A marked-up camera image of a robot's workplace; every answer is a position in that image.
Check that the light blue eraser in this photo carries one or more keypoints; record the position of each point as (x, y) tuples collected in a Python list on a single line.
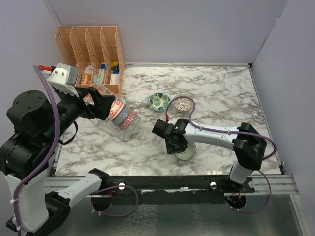
[(95, 78)]

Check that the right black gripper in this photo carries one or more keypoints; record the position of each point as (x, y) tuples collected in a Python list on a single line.
[(171, 150)]

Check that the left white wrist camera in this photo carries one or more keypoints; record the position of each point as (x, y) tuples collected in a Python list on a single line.
[(62, 77)]

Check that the white paper pack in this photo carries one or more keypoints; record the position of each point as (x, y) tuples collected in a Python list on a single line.
[(89, 69)]

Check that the green mandala pattern bowl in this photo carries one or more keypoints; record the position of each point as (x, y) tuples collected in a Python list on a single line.
[(188, 154)]

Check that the white wire dish rack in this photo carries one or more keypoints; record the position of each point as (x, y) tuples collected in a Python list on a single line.
[(110, 128)]

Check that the red floral outside bowl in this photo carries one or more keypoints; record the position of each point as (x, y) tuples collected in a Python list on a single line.
[(128, 120)]

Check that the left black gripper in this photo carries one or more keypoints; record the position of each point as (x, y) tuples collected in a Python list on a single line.
[(103, 102)]

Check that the yellow black stapler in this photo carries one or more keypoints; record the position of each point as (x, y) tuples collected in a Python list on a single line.
[(114, 65)]

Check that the orange spiral notebook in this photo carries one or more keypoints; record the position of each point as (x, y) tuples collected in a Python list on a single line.
[(86, 79)]

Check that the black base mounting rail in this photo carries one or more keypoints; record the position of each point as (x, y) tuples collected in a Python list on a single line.
[(161, 190)]

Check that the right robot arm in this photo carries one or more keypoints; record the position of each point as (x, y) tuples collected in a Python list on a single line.
[(247, 144)]

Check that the purple pattern white bowl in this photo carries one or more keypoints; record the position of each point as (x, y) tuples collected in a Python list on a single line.
[(183, 103)]

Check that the green leaf pattern bowl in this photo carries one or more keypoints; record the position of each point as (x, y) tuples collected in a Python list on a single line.
[(159, 101)]

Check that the green white box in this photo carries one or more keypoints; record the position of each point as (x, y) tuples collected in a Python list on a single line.
[(101, 75)]

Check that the orange white floral bowl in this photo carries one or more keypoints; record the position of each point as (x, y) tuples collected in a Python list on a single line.
[(115, 109)]

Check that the white label box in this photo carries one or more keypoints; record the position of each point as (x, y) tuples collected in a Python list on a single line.
[(115, 78)]

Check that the blue wave outside bowl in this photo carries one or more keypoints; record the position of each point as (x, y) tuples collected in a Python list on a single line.
[(121, 115)]

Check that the orange plastic file organizer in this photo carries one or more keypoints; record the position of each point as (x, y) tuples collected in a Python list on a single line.
[(83, 45)]

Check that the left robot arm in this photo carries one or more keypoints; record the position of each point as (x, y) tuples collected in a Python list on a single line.
[(22, 157)]

